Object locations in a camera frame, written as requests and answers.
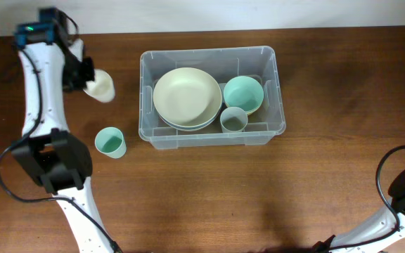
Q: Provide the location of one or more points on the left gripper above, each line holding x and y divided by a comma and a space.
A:
87, 72

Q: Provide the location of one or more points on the cream cup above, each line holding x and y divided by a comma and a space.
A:
101, 88

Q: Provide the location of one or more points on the beige plate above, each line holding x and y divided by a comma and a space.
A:
187, 96

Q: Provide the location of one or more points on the grey cup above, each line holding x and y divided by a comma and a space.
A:
233, 119

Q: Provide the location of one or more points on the mint green bowl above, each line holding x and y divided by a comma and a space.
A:
243, 92

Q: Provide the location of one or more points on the yellow bowl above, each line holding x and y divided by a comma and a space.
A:
253, 112

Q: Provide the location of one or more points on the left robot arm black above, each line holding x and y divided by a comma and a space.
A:
51, 156

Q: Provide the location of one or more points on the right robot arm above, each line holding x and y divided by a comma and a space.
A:
382, 229

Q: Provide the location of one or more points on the clear plastic storage container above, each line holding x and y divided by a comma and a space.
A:
258, 62

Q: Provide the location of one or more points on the mint green cup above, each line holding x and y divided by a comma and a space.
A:
110, 141

